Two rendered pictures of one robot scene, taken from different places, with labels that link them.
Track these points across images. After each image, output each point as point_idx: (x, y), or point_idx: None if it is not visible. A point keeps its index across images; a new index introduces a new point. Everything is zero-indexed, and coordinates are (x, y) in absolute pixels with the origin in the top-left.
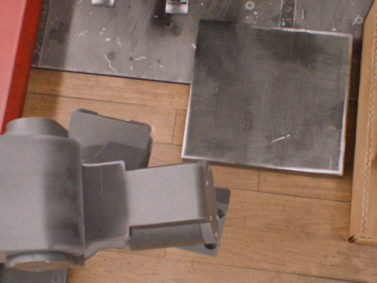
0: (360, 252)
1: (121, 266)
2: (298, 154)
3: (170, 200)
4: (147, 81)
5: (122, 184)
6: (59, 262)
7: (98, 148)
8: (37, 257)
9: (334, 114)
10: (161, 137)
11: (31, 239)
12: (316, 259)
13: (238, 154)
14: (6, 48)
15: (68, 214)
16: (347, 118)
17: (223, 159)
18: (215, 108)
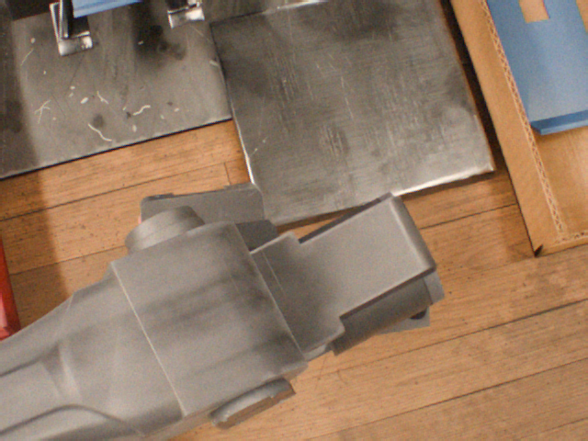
0: (554, 265)
1: None
2: (427, 162)
3: (381, 258)
4: (164, 138)
5: (303, 263)
6: (282, 393)
7: None
8: (260, 395)
9: (452, 90)
10: None
11: (249, 372)
12: (503, 298)
13: (345, 193)
14: None
15: (276, 323)
16: (469, 89)
17: (327, 209)
18: (285, 139)
